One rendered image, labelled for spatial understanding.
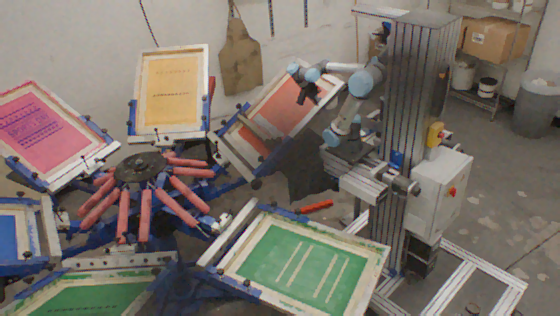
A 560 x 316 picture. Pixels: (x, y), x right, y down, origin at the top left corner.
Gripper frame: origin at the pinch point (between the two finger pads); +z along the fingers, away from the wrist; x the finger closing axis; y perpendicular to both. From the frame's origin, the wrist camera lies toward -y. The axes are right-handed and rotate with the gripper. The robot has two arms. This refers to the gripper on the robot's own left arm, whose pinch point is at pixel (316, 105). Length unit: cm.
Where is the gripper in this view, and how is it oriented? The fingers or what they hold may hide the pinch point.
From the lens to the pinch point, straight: 255.8
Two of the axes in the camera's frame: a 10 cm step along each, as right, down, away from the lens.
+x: -5.2, -4.7, 7.1
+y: 6.8, -7.3, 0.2
